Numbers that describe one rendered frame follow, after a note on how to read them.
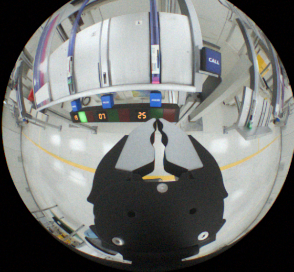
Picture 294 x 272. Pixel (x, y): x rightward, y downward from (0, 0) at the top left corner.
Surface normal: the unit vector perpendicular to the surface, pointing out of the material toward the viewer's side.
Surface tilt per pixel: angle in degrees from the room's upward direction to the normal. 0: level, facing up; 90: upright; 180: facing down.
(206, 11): 90
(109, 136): 0
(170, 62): 45
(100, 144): 0
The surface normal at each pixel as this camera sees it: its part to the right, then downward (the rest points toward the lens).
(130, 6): 0.00, 0.97
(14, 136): 1.00, 0.00
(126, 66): -0.04, 0.53
